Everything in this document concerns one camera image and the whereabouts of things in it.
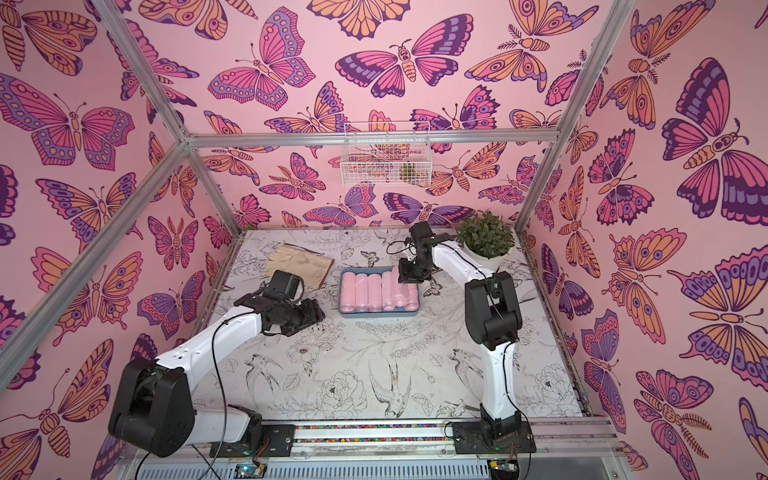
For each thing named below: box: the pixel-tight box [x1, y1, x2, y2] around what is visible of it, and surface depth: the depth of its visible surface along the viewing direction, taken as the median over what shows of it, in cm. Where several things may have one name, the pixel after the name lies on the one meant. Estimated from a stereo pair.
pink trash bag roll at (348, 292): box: [341, 271, 356, 313], surface depth 101 cm
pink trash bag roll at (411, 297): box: [404, 282, 420, 311], surface depth 98 cm
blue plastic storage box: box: [338, 266, 420, 317], surface depth 99 cm
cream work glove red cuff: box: [265, 243, 335, 290], surface depth 112 cm
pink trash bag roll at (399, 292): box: [390, 266, 409, 310], surface depth 97 cm
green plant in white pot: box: [456, 209, 515, 270], surface depth 94 cm
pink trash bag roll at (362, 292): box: [355, 273, 369, 312], surface depth 99 cm
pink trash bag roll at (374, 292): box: [368, 274, 382, 312], surface depth 100 cm
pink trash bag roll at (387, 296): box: [381, 271, 395, 311], surface depth 99 cm
